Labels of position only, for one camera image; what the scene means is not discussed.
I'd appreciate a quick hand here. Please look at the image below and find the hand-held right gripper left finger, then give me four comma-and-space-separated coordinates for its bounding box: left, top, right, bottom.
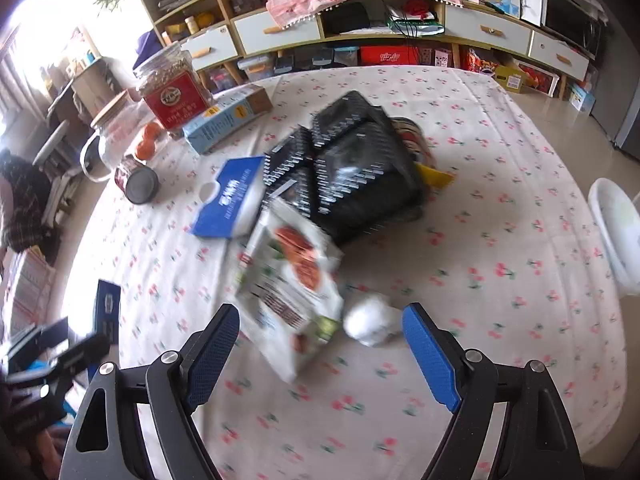
59, 303, 241, 480

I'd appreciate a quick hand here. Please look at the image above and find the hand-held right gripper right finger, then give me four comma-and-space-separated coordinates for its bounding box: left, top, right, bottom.
401, 302, 587, 480

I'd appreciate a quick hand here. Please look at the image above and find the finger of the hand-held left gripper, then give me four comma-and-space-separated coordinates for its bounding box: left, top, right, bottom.
50, 332, 112, 386

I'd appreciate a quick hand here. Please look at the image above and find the white printed snack bag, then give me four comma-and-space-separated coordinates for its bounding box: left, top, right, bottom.
234, 196, 346, 385

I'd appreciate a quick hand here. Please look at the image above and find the white plastic bin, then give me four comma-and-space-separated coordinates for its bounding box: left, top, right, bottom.
587, 177, 640, 297

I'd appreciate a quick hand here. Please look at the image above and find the dark blue small box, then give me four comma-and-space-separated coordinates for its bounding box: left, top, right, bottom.
95, 280, 122, 345

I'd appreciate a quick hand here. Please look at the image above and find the white crumpled tissue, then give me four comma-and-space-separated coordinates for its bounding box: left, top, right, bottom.
342, 294, 404, 347

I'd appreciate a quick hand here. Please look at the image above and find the blue and white flattened carton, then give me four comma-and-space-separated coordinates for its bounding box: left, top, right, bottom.
190, 156, 267, 240

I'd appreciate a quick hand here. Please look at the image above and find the dark red tin can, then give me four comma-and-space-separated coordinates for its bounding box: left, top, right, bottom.
114, 154, 160, 205

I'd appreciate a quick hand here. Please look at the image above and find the yellow crumpled wrapper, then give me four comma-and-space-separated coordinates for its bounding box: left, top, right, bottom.
415, 161, 454, 191

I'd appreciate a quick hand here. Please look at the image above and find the black ribbed plastic tray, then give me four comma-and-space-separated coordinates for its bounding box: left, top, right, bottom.
260, 91, 427, 247

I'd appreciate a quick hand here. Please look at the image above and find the glass jar with wooden lid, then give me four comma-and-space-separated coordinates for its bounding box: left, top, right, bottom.
80, 91, 152, 182

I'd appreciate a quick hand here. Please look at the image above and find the light blue carton box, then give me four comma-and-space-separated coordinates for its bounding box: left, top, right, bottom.
182, 85, 274, 155

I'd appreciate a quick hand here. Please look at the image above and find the seed jar with red label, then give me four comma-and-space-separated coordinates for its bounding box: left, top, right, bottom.
132, 42, 214, 137

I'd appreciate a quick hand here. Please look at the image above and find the grey refrigerator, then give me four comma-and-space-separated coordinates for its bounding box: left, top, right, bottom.
612, 92, 640, 154

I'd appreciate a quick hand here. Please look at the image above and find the red cardboard box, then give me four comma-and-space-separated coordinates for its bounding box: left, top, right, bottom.
360, 46, 416, 66

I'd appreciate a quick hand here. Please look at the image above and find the purple cloth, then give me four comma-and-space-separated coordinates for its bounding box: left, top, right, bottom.
132, 30, 164, 69

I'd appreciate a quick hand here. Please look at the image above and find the wooden cabinet with white drawers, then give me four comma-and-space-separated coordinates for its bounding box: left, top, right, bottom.
140, 0, 598, 87

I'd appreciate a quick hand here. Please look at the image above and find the black bag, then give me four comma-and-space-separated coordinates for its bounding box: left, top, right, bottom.
322, 2, 371, 37

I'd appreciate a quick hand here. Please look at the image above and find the black microwave oven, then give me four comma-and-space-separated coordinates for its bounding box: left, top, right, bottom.
542, 0, 602, 56

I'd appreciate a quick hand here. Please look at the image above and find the pink checked cloth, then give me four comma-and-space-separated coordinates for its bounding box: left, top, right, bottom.
266, 0, 463, 29

